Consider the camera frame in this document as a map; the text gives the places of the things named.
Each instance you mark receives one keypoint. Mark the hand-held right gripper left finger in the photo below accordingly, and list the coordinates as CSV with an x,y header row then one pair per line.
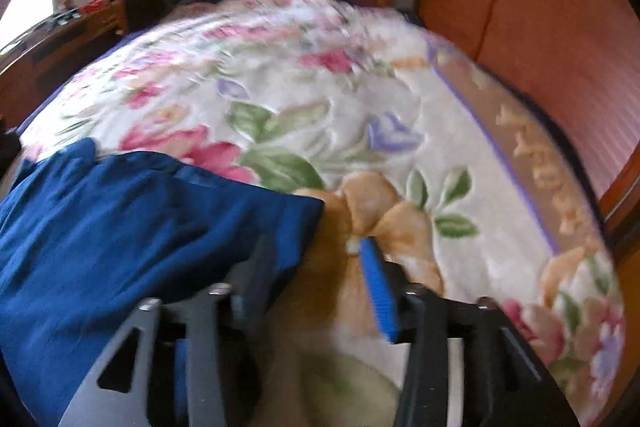
x,y
255,277

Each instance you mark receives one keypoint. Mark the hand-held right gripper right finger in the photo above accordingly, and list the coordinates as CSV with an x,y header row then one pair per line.
x,y
380,289

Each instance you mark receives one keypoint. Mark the navy blue blazer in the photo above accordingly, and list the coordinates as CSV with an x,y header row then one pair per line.
x,y
125,232

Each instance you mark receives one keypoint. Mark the floral blanket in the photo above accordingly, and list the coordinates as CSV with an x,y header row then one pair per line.
x,y
310,107

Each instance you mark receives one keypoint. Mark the dark wooden chair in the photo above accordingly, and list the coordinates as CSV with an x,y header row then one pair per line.
x,y
145,2

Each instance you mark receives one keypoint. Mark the wooden louvred wardrobe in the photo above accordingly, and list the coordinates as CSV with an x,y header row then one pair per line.
x,y
540,32

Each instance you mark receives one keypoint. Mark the wooden desk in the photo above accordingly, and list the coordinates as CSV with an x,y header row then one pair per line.
x,y
50,52

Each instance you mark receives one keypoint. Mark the red basket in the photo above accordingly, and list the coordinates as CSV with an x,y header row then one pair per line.
x,y
96,5

